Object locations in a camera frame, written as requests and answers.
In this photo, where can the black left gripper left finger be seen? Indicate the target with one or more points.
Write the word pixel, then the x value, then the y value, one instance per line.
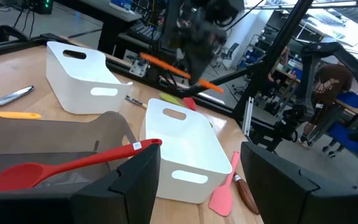
pixel 120 205

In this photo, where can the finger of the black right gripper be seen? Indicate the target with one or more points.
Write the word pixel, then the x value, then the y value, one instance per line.
pixel 193 65
pixel 204 59

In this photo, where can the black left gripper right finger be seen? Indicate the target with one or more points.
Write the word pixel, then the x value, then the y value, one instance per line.
pixel 284 199

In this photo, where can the small orange silicone spoon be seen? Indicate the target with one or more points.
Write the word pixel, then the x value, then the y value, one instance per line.
pixel 163 63

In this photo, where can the large green silicone spoon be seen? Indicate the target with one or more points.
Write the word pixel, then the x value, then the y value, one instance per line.
pixel 169 99

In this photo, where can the pink silicone spatula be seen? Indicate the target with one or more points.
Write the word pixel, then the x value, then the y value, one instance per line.
pixel 221 199

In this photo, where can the large red silicone spoon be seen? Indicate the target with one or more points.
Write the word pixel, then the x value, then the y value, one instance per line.
pixel 26 175

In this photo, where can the yellow silicone spatula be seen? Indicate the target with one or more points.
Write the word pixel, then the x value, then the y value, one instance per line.
pixel 17 115

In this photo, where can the black background robot arm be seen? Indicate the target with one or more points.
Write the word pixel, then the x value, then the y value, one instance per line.
pixel 337 49

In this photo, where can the grey office chair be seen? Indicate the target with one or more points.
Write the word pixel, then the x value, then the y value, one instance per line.
pixel 230 51

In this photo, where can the brown wooden spoon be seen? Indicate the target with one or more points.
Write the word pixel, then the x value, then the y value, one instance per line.
pixel 247 196

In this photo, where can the black keyboard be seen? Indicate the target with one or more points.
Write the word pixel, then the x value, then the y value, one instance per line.
pixel 145 31

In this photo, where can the silver aluminium profile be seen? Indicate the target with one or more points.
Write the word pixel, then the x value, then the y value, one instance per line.
pixel 248 118

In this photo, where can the person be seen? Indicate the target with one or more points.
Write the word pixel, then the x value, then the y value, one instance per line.
pixel 331 84
pixel 280 62

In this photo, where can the white and blue container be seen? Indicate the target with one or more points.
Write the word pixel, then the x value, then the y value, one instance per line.
pixel 120 4

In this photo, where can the blue background mat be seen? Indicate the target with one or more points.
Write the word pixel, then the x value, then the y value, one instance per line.
pixel 353 137

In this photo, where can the grey computer desk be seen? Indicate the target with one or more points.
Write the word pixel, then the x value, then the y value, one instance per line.
pixel 113 15

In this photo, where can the grey translucent plastic bin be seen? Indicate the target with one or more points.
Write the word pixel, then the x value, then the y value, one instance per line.
pixel 57 133

